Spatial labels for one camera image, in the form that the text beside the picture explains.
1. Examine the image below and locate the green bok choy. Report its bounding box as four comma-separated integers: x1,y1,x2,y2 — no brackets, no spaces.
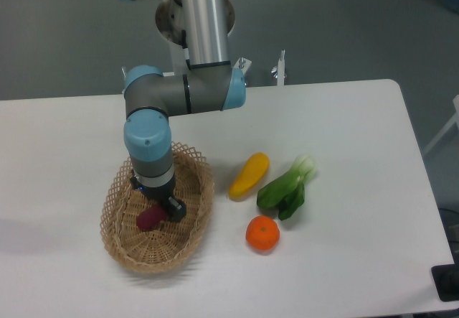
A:
256,156,316,221

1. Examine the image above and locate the white metal base frame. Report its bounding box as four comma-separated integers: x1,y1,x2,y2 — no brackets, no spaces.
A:
121,50,288,93

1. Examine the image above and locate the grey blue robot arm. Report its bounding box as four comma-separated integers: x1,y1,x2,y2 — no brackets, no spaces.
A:
123,0,246,222

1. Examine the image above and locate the purple sweet potato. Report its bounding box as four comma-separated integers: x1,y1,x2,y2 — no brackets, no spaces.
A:
136,205,168,231

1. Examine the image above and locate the yellow squash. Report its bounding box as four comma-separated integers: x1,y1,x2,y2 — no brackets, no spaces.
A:
228,152,270,201

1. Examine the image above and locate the black box at table edge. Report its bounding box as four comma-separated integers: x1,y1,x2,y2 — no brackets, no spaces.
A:
431,264,458,302

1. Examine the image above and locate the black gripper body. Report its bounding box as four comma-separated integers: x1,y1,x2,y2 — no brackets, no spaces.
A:
130,176,176,205

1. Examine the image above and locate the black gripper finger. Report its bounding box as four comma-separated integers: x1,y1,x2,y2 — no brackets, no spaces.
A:
164,196,187,223

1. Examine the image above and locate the woven wicker basket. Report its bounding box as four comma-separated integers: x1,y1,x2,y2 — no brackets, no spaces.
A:
100,142,214,273

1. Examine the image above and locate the white table leg frame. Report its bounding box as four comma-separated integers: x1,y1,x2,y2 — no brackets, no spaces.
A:
421,95,459,158

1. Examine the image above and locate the orange tangerine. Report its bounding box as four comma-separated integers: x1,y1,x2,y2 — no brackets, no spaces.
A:
245,215,280,251

